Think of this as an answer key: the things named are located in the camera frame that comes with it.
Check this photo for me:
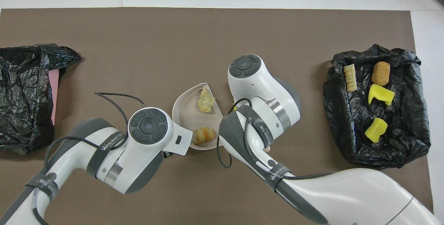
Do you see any orange striped croissant toy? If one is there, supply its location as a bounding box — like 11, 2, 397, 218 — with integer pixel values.
193, 127, 216, 146

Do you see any beige plastic dustpan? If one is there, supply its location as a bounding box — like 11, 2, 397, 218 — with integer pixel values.
172, 83, 224, 151

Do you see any pale ridged pastry toy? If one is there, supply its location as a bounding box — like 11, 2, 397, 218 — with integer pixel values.
344, 64, 357, 92

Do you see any yellow rounded sponge piece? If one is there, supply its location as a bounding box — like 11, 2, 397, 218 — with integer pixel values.
365, 118, 389, 144

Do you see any yellow notched sponge piece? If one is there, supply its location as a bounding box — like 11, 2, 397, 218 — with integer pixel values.
368, 84, 395, 106

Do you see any brown bread roll toy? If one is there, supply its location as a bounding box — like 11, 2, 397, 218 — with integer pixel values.
371, 62, 391, 86

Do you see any pink plastic bin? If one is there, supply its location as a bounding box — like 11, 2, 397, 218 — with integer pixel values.
49, 69, 60, 126

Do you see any black trash bag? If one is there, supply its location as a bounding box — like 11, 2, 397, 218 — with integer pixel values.
0, 43, 82, 155

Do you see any black bag lined bin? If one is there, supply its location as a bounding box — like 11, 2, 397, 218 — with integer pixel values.
323, 44, 431, 169

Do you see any brown table mat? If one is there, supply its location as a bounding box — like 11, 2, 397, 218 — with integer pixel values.
0, 7, 435, 225

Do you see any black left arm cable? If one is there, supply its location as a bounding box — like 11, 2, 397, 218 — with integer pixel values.
33, 92, 146, 225

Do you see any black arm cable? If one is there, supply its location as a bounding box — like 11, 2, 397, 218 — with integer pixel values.
33, 92, 146, 225
217, 98, 337, 184

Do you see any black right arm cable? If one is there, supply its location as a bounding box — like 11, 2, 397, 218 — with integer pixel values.
217, 98, 337, 184

